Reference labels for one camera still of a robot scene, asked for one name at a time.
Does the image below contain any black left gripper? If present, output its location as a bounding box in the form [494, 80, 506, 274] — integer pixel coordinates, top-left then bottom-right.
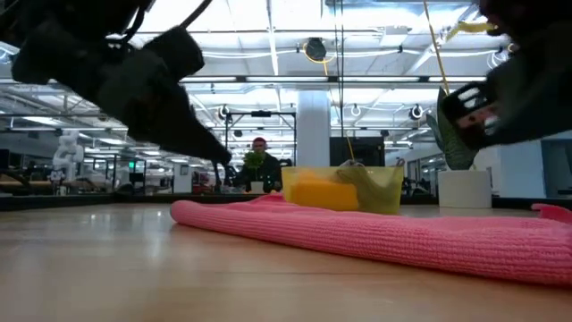
[11, 20, 233, 165]

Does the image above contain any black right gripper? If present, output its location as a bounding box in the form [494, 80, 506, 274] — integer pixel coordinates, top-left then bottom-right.
[440, 21, 572, 151]

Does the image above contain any grey microfiber towel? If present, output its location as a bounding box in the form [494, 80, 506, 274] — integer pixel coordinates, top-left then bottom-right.
[334, 159, 406, 214]

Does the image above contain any yellow translucent plastic bin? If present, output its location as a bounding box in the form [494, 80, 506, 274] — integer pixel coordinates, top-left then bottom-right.
[281, 165, 406, 216]

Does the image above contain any pink microfiber towel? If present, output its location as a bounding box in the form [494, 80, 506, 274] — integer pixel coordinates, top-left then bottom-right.
[169, 192, 572, 288]

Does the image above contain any orange microfiber towel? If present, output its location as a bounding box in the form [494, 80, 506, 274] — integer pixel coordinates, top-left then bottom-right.
[289, 171, 360, 213]

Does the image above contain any green snake plant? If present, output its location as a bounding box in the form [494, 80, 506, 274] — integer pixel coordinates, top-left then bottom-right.
[425, 86, 480, 172]

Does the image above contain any white plant pot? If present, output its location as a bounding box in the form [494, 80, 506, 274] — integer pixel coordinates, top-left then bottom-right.
[437, 169, 493, 209]

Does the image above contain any small green bush plant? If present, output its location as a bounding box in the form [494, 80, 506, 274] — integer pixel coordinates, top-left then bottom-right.
[241, 149, 266, 195]

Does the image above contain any small yellow tag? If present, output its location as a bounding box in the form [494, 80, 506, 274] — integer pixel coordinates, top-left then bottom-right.
[443, 19, 498, 42]

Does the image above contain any person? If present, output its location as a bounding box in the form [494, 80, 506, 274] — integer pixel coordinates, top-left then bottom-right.
[235, 136, 284, 194]

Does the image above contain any white robot figure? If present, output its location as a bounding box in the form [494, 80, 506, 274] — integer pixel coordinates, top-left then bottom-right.
[50, 129, 86, 184]

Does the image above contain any white building column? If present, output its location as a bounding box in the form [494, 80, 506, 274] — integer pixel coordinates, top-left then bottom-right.
[296, 88, 332, 168]

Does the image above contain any overhead LED light bar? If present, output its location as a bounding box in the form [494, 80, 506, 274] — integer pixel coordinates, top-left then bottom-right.
[178, 74, 488, 87]

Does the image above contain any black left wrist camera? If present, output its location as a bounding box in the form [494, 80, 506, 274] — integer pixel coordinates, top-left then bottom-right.
[141, 25, 206, 82]

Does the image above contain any yellow hanging cable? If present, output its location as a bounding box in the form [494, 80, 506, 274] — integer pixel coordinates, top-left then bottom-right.
[421, 0, 453, 97]

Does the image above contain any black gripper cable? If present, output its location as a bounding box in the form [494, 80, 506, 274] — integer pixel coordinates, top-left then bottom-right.
[120, 0, 215, 44]

